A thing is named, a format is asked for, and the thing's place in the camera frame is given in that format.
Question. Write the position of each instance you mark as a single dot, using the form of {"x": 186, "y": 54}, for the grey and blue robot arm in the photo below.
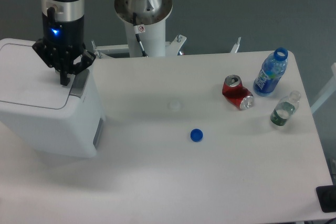
{"x": 136, "y": 12}

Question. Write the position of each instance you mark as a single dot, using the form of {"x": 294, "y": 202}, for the blue plastic drink bottle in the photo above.
{"x": 272, "y": 69}

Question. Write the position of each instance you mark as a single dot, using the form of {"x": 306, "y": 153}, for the white trash can lid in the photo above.
{"x": 28, "y": 85}

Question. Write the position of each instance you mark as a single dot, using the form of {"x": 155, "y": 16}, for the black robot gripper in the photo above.
{"x": 62, "y": 48}

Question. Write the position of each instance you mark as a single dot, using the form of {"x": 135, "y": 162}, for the crushed red soda can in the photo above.
{"x": 234, "y": 91}

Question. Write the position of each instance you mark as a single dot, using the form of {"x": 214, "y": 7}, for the blue bottle cap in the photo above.
{"x": 196, "y": 135}

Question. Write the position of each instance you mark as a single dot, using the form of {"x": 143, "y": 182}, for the white trash can body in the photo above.
{"x": 72, "y": 133}

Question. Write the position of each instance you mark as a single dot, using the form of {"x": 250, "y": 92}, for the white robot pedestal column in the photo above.
{"x": 152, "y": 38}

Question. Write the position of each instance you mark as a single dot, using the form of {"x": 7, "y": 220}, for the black device at table edge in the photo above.
{"x": 326, "y": 197}

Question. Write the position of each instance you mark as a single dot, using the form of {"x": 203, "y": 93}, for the white bottle cap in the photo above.
{"x": 174, "y": 105}

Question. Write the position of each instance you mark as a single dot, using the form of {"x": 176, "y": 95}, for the clear bottle with green label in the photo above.
{"x": 285, "y": 108}

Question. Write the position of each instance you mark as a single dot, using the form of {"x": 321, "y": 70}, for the white post at right edge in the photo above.
{"x": 327, "y": 90}

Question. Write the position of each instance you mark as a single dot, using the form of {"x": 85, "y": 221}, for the white metal base frame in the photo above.
{"x": 172, "y": 48}

